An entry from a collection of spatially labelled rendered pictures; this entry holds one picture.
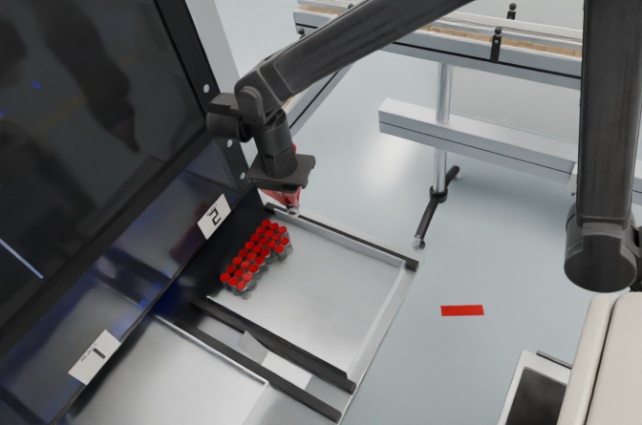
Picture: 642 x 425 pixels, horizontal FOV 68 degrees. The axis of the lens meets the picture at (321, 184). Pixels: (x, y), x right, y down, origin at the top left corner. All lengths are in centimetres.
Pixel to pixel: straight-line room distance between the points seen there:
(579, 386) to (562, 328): 152
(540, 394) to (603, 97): 44
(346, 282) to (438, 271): 107
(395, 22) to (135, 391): 84
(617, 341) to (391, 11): 39
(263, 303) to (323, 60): 61
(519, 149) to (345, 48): 127
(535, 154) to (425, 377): 88
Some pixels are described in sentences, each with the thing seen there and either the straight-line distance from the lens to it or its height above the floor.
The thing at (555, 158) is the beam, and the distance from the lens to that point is 178.
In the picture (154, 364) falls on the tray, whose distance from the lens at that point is 109.
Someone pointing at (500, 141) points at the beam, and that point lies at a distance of 180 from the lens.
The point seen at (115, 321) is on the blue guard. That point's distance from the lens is 97.
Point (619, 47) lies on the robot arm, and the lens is 54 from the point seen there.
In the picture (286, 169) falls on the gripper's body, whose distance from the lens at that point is 76.
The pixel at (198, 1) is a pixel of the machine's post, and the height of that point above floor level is 142.
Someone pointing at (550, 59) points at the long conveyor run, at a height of 93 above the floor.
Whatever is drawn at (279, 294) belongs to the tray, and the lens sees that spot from 106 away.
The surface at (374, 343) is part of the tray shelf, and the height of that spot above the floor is 88.
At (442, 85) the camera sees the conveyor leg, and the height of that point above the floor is 72.
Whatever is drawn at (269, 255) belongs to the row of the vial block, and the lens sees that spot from 107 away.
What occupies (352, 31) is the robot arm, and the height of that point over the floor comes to 149.
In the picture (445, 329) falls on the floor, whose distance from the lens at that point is 197.
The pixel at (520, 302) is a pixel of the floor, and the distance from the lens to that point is 206.
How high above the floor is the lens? 179
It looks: 48 degrees down
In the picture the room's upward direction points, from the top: 13 degrees counter-clockwise
